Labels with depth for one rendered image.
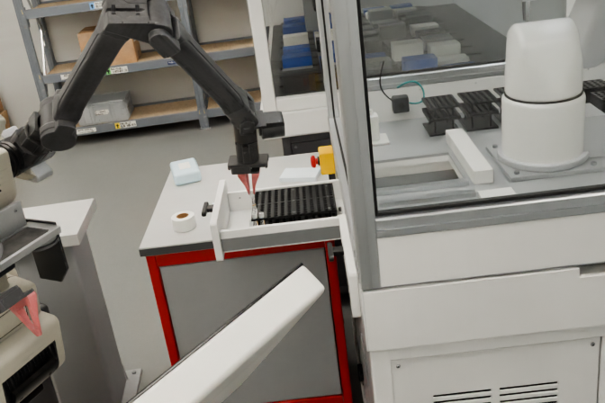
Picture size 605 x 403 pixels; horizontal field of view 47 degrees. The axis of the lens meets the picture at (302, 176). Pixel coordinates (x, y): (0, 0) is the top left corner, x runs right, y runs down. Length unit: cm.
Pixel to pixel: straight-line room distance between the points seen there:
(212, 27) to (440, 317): 472
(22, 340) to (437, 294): 94
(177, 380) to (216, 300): 136
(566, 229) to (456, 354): 34
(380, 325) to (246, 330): 58
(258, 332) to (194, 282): 127
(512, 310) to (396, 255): 27
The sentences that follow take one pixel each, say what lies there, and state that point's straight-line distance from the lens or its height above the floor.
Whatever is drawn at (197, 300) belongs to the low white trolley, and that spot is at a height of 55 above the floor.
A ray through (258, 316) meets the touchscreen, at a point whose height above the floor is 119.
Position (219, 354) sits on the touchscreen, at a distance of 82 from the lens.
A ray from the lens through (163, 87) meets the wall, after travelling 602.
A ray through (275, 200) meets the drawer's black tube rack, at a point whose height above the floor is 90.
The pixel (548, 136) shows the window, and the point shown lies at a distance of 131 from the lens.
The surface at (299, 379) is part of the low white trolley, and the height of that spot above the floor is 22.
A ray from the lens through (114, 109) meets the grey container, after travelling 569.
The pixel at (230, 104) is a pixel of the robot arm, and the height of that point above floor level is 123.
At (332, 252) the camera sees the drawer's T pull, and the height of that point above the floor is 91.
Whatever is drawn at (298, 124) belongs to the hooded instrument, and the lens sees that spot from 261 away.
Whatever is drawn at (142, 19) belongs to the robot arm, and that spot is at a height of 147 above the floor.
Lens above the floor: 166
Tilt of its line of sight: 22 degrees down
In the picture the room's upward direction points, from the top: 7 degrees counter-clockwise
